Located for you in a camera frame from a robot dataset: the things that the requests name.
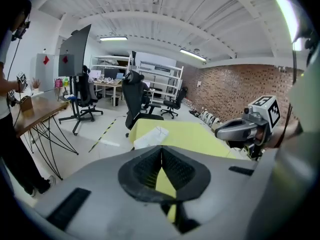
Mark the person's torso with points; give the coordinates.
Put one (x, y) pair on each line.
(300, 171)

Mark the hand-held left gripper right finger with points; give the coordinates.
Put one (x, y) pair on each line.
(220, 196)

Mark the large black monitor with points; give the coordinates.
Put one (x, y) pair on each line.
(75, 51)

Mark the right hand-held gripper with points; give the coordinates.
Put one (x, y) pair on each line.
(265, 109)

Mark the white paper wall notice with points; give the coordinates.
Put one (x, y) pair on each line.
(199, 83)

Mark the black high-back office chair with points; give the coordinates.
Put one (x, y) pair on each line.
(133, 96)

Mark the person's right hand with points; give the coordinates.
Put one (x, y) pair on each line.
(261, 135)

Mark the white metal shelf rack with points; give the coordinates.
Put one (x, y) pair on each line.
(160, 70)
(110, 58)

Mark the yellow black floor tape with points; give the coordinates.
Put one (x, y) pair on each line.
(102, 135)

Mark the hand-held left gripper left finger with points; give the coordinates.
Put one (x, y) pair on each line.
(100, 196)

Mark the white power strip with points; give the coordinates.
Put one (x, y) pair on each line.
(150, 139)

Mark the dried plant in pot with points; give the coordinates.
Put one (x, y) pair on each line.
(36, 84)

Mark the grey cabinet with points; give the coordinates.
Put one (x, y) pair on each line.
(40, 76)

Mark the light wooden office desk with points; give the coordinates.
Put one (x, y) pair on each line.
(110, 84)

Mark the small wooden box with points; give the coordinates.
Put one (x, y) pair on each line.
(26, 104)

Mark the pink polka dot bag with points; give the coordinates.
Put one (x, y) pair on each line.
(58, 83)

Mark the row of white black headsets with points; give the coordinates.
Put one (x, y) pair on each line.
(208, 117)

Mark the person's right forearm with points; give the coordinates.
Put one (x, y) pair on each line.
(292, 133)

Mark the ceiling tube light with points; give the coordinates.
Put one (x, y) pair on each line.
(113, 38)
(287, 16)
(192, 54)

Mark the red diamond decoration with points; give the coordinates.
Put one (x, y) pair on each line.
(46, 60)

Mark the ceiling security camera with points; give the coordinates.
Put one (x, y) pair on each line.
(155, 1)

